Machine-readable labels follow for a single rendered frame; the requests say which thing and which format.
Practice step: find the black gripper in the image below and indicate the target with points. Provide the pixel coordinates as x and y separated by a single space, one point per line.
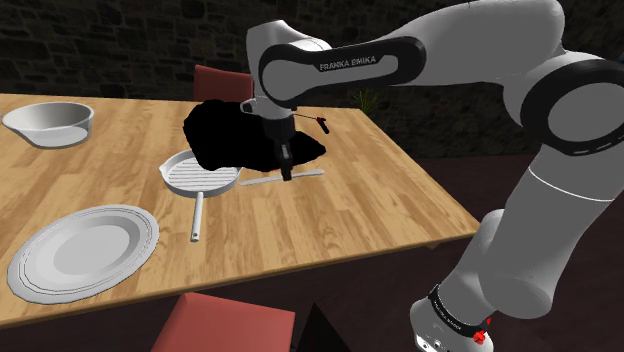
278 130

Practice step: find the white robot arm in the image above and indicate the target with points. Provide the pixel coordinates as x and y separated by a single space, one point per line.
551 229

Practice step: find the thin red black tool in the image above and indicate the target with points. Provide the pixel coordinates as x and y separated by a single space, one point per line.
323 126

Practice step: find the white flat knife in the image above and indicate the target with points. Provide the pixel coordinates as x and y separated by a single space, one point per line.
261 180

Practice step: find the red chair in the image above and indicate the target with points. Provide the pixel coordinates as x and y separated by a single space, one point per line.
222 85
219 326

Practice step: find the green plant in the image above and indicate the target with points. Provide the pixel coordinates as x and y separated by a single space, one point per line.
366 101

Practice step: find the white grill pan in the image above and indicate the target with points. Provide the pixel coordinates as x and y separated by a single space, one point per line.
200 181

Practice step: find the wooden table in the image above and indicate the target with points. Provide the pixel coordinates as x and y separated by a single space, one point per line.
317 219

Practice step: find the white round plate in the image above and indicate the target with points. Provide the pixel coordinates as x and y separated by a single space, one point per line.
88 251

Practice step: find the white bowl with spout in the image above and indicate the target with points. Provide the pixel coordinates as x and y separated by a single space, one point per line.
48 122

